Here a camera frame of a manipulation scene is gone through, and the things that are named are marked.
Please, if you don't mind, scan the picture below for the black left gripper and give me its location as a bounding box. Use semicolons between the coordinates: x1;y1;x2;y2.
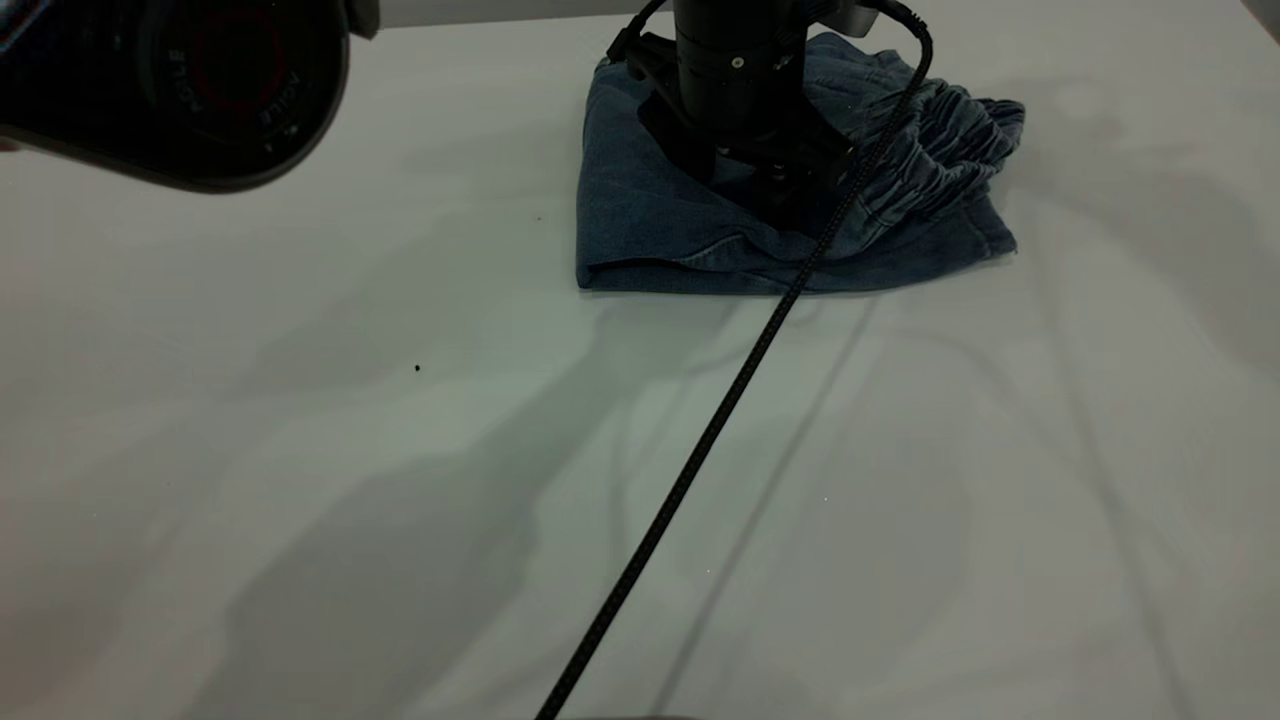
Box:
608;33;859;237

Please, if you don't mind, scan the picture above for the blue denim shorts basketball print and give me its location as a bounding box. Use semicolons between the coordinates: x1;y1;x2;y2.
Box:
575;30;1028;294

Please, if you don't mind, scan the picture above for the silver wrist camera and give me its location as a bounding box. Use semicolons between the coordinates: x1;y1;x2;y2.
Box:
825;0;886;39

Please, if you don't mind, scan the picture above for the black braided cable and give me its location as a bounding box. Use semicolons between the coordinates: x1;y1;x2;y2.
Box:
535;0;936;720

